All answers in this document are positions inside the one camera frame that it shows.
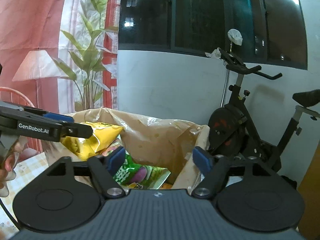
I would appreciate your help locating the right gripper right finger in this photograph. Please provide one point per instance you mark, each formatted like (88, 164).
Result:
(214, 169)

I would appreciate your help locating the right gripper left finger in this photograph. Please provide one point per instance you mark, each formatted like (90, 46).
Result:
(103, 169)

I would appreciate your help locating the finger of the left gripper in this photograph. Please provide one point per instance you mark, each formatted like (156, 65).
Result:
(58, 117)
(76, 130)

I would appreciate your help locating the yellow snack bag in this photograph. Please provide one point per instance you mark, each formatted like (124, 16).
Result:
(103, 136)

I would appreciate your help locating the green chip bag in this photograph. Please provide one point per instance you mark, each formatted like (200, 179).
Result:
(132, 175)

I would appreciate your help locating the pink green snack bag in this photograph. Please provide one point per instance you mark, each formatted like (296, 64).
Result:
(116, 144)

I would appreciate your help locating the person's left hand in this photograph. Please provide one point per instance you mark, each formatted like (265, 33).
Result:
(9, 163)

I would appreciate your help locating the black exercise bike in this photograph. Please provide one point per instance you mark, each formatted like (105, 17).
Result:
(271, 106)

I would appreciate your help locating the cardboard box with plastic liner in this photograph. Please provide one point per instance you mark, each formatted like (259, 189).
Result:
(152, 141)

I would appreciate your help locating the checkered floral tablecloth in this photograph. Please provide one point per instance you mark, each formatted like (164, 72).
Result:
(26, 171)

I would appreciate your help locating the wooden door panel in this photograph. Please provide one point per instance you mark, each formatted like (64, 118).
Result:
(309, 189)

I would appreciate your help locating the white plastic bag on pole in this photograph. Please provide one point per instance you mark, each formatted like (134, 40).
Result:
(235, 36)

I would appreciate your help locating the dark window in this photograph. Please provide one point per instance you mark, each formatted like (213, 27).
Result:
(273, 31)

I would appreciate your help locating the red printed wall curtain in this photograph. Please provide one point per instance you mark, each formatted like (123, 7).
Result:
(60, 55)

